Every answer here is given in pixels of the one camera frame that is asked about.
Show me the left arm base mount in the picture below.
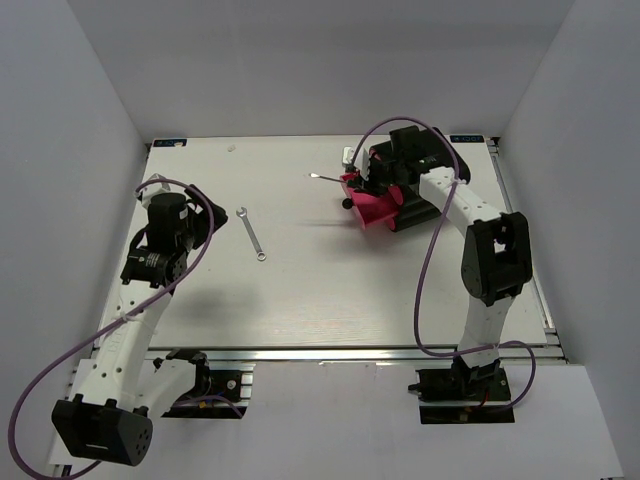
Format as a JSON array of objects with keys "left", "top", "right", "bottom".
[{"left": 163, "top": 363, "right": 253, "bottom": 420}]

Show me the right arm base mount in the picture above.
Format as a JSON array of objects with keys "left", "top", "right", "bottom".
[{"left": 408, "top": 368, "right": 515, "bottom": 425}]

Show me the pink drawer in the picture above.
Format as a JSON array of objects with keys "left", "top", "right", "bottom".
[{"left": 340, "top": 173, "right": 404, "bottom": 230}]

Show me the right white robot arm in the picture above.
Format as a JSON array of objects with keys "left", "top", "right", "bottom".
[{"left": 339, "top": 124, "right": 533, "bottom": 402}]

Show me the blue corner label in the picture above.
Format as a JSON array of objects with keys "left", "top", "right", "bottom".
[
  {"left": 449, "top": 134, "right": 485, "bottom": 143},
  {"left": 152, "top": 138, "right": 187, "bottom": 148}
]

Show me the blue corner label left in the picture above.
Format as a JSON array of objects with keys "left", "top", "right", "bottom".
[{"left": 152, "top": 138, "right": 187, "bottom": 148}]

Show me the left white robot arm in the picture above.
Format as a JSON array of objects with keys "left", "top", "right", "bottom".
[{"left": 52, "top": 176, "right": 228, "bottom": 466}]

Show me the blue corner label right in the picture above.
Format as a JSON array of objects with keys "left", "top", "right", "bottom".
[{"left": 449, "top": 134, "right": 485, "bottom": 143}]

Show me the silver combination wrench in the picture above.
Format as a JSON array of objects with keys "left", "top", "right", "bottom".
[{"left": 236, "top": 207, "right": 267, "bottom": 262}]

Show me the black drawer cabinet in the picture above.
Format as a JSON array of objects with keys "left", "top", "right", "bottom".
[{"left": 369, "top": 126, "right": 471, "bottom": 232}]

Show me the large green-handled screwdriver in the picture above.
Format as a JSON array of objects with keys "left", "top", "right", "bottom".
[{"left": 308, "top": 172, "right": 361, "bottom": 188}]

